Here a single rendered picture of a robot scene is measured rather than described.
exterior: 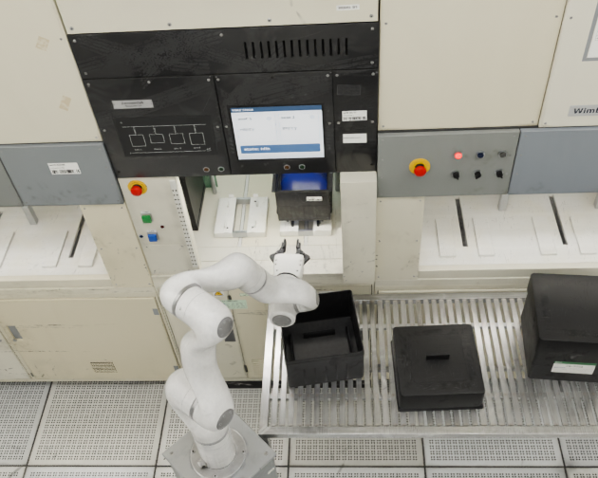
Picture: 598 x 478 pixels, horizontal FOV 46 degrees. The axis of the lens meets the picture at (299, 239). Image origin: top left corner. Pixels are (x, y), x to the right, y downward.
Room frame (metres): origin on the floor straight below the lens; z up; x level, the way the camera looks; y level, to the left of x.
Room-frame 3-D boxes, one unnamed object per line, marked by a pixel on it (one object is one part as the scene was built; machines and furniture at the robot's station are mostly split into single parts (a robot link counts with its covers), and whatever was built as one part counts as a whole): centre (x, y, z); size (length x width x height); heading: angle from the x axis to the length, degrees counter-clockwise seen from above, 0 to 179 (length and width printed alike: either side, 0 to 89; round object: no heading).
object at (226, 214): (2.08, 0.23, 0.89); 0.22 x 0.21 x 0.04; 174
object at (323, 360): (1.46, -0.04, 0.85); 0.28 x 0.28 x 0.17; 2
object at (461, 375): (1.32, -0.44, 0.83); 0.29 x 0.29 x 0.13; 86
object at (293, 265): (1.51, 0.05, 1.19); 0.11 x 0.10 x 0.07; 171
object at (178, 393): (1.11, 0.37, 1.07); 0.19 x 0.12 x 0.24; 46
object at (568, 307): (1.37, -0.92, 0.89); 0.29 x 0.29 x 0.25; 79
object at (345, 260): (2.19, 0.12, 0.98); 0.95 x 0.88 x 1.95; 174
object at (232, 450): (1.09, 0.34, 0.85); 0.19 x 0.19 x 0.18
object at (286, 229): (2.05, -0.04, 0.89); 0.22 x 0.21 x 0.04; 174
